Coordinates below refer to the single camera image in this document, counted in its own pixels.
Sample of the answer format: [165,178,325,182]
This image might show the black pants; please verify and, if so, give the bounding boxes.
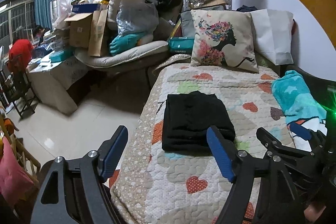
[162,91,236,154]

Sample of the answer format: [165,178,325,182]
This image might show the person in red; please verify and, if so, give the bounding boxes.
[7,39,33,73]

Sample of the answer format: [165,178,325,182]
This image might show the pink cushion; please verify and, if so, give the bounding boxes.
[1,137,34,209]

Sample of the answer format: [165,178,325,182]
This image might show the cloth covered table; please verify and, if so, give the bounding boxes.
[28,55,88,115]

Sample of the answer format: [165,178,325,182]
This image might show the teal plush glove toy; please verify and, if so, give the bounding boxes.
[109,32,146,56]

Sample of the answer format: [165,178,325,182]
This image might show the beige padded recliner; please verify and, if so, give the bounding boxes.
[74,41,169,73]

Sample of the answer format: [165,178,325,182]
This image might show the grey fabric bag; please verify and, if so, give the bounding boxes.
[181,10,195,38]

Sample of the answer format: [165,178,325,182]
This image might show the turquoise star blanket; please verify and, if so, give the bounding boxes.
[271,70,328,135]

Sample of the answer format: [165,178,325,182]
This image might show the grey plastic bag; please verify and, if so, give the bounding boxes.
[116,0,159,36]

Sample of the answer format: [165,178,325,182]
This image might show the blue flat box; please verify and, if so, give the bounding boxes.
[72,3,100,14]

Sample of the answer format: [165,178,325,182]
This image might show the teal tissue pack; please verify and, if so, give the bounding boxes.
[168,37,194,55]

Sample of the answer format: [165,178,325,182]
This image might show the floral woman print cushion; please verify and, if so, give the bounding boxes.
[191,10,259,73]

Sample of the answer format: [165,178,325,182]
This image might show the brown paper bag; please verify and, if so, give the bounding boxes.
[88,10,108,57]

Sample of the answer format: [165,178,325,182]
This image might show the white pillow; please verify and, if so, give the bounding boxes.
[251,9,294,65]

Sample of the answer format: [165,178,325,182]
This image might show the white plastic bag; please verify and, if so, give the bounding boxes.
[50,0,72,30]

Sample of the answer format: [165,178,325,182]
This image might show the wooden chair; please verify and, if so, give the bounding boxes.
[1,115,41,185]

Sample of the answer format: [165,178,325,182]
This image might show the brown cardboard box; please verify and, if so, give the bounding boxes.
[64,13,93,48]

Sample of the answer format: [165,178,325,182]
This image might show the heart pattern quilt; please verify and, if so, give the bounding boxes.
[109,53,329,224]

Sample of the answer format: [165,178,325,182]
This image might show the black folding chair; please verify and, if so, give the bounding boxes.
[1,69,41,119]

